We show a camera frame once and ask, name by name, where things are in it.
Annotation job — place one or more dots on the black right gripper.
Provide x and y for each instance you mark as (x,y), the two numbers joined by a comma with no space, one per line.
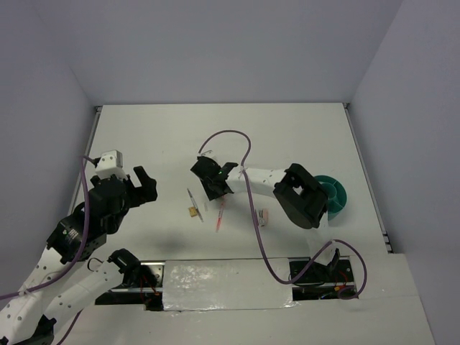
(212,193)

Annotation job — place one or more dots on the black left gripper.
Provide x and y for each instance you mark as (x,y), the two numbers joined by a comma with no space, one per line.
(148,191)

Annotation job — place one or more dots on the yellow eraser block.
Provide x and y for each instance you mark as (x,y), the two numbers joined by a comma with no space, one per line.
(193,211)

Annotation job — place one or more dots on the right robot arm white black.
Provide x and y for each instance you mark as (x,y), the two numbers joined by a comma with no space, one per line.
(299,194)

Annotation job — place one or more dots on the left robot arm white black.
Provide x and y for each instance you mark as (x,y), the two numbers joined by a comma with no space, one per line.
(43,305)

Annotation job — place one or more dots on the blue ballpoint pen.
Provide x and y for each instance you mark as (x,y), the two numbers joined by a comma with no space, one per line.
(195,205)

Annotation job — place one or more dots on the pink red gel pen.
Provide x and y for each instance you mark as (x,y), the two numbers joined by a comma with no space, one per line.
(220,213)

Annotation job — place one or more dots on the pink mini stapler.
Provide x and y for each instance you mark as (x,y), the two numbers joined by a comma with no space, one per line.
(262,216)

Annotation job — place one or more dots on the silver foil covered panel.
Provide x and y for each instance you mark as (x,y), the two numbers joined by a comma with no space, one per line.
(222,285)

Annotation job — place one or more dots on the teal round divided organizer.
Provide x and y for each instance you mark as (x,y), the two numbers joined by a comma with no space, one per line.
(337,197)

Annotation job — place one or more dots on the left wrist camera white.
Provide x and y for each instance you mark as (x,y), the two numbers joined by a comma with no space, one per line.
(110,163)

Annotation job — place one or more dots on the aluminium table edge rail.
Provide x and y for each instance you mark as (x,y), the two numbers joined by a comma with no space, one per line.
(368,181)

